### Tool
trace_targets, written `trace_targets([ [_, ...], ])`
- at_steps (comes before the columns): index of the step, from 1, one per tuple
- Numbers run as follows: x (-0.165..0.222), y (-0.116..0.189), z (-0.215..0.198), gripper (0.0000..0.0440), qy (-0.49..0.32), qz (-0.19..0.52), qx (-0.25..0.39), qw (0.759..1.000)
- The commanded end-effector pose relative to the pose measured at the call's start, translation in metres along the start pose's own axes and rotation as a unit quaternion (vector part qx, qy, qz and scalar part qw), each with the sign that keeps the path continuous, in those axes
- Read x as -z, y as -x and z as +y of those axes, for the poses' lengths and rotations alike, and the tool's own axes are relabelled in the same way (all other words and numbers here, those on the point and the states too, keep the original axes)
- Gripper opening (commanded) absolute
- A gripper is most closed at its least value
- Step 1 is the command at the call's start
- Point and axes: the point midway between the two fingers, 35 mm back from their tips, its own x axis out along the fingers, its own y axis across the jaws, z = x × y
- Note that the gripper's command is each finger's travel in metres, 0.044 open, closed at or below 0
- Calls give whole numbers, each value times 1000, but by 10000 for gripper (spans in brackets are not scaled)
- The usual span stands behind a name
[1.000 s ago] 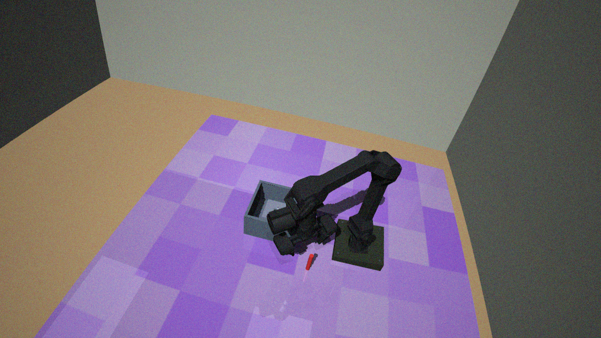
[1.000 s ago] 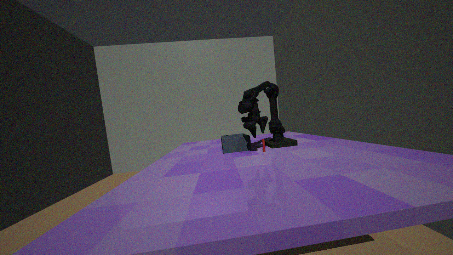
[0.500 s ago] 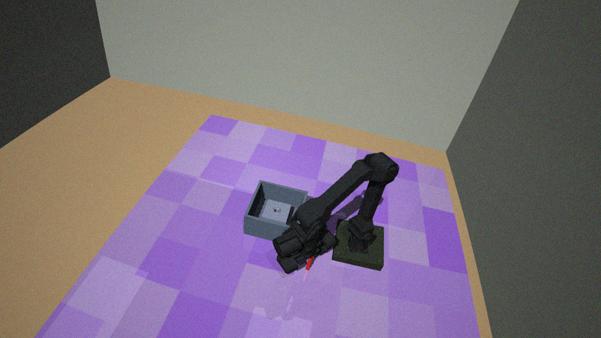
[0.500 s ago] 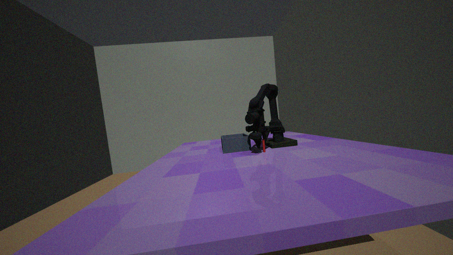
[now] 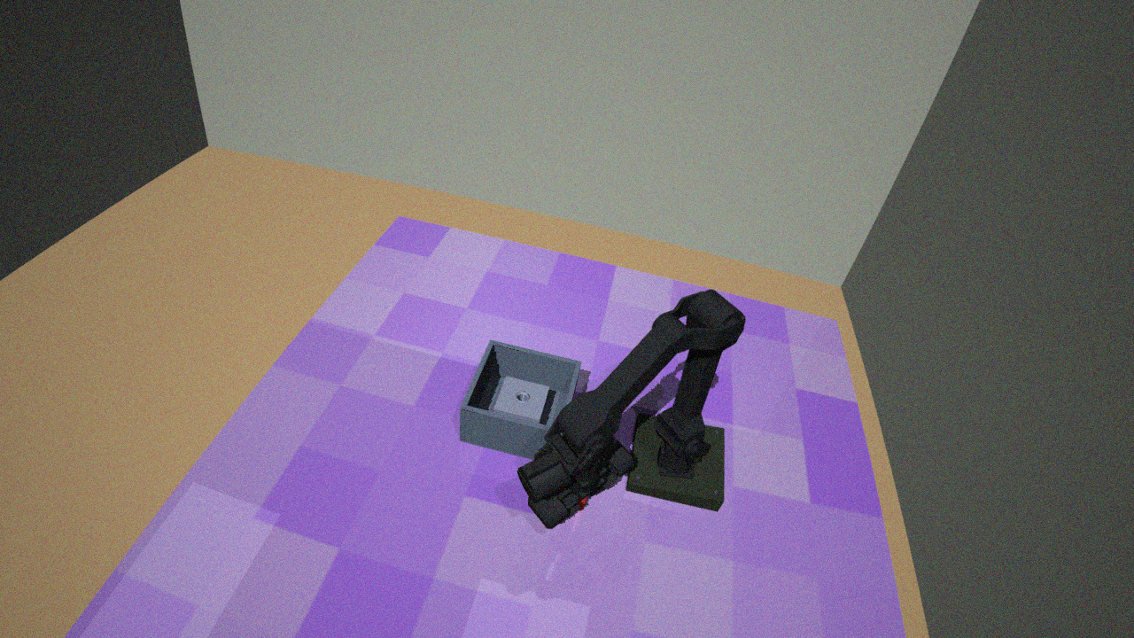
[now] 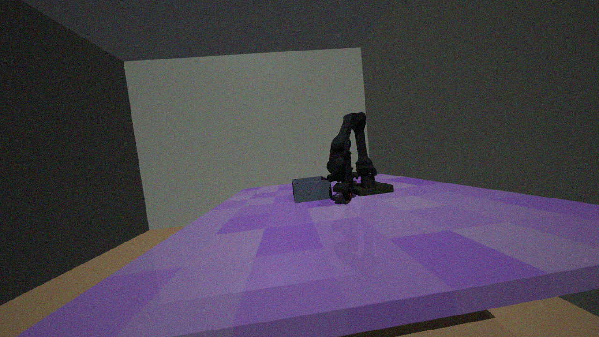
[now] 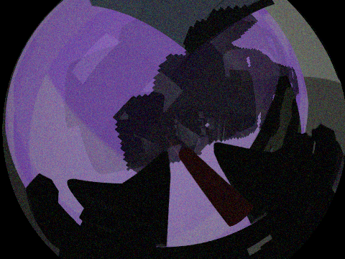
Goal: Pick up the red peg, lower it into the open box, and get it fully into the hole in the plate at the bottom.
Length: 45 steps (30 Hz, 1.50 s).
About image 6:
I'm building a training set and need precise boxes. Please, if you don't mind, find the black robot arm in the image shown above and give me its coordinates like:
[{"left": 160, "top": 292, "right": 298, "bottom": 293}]
[{"left": 327, "top": 112, "right": 377, "bottom": 189}]

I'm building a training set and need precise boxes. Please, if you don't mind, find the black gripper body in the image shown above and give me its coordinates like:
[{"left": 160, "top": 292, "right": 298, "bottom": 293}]
[{"left": 333, "top": 167, "right": 359, "bottom": 193}]

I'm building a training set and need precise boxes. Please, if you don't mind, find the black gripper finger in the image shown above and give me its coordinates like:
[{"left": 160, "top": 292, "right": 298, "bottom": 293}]
[
  {"left": 342, "top": 187, "right": 351, "bottom": 201},
  {"left": 349, "top": 181, "right": 357, "bottom": 195}
]

